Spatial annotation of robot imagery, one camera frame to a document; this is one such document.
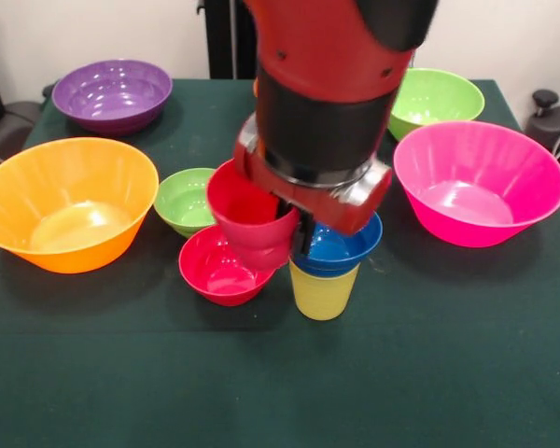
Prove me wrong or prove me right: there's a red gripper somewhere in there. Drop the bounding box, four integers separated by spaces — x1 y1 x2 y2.
232 113 394 258

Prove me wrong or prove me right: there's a red cup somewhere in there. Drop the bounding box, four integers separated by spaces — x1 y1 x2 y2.
205 158 301 273

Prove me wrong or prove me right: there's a small blue bowl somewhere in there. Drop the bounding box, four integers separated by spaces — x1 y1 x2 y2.
291 210 384 279

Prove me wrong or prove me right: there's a yellow translucent cup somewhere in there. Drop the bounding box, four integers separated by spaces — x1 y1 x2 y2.
287 259 361 321

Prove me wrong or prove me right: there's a large pink bowl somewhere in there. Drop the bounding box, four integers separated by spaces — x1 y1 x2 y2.
392 120 560 249

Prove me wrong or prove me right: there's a small red bowl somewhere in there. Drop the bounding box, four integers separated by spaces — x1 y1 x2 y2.
177 225 279 308

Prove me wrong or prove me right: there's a small green bowl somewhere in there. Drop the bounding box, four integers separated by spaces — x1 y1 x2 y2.
153 167 219 238

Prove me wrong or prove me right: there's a dark green tablecloth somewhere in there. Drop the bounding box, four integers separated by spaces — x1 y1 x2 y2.
0 77 560 448

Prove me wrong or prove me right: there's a large light green bowl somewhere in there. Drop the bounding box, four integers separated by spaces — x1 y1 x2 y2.
386 68 485 141

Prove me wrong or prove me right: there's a purple bowl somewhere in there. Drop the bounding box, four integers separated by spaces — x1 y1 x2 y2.
50 59 174 137

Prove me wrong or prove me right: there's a large yellow-orange bowl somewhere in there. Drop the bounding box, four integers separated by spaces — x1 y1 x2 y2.
0 136 161 274

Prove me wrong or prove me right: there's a black round base with knob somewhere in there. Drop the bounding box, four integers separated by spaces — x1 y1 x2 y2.
525 88 560 178

